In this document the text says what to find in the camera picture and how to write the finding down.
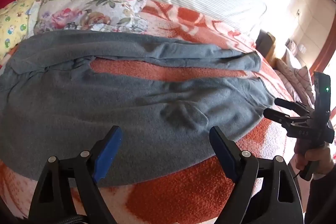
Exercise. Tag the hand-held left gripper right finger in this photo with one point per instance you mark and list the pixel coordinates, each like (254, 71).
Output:
(223, 153)

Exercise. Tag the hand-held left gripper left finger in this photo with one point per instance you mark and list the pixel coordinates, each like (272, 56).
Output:
(109, 153)

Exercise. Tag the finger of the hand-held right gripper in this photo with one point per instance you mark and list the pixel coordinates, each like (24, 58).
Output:
(291, 106)
(278, 115)

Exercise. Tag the grey pants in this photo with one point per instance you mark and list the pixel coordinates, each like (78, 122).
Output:
(105, 98)

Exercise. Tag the person's right forearm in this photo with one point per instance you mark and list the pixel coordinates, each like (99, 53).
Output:
(323, 200)

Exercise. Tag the person's right hand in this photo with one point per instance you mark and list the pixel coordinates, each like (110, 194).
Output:
(317, 158)

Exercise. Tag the pink striped quilt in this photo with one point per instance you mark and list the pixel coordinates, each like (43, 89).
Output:
(294, 77)

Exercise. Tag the orange and white blanket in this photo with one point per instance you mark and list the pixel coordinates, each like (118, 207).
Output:
(183, 195)

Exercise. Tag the wooden nightstand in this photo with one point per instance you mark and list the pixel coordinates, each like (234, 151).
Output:
(270, 48)

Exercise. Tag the floral pillow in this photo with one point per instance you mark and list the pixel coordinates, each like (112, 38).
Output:
(86, 3)

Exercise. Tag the yellow cartoon print pillow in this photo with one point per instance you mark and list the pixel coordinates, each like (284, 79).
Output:
(13, 22)

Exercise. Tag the red-brown door frame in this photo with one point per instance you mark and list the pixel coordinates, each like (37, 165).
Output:
(325, 50)

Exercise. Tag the white wall outlet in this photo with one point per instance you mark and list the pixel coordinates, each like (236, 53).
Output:
(303, 48)

